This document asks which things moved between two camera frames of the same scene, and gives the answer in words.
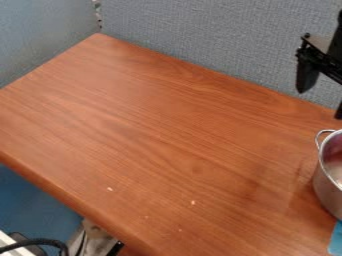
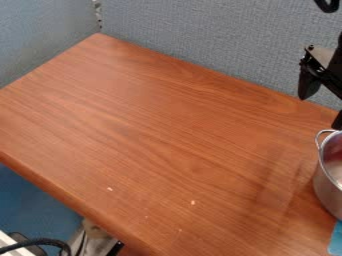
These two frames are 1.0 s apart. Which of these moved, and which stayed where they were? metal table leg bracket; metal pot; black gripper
Moved: black gripper
Stayed: metal table leg bracket; metal pot
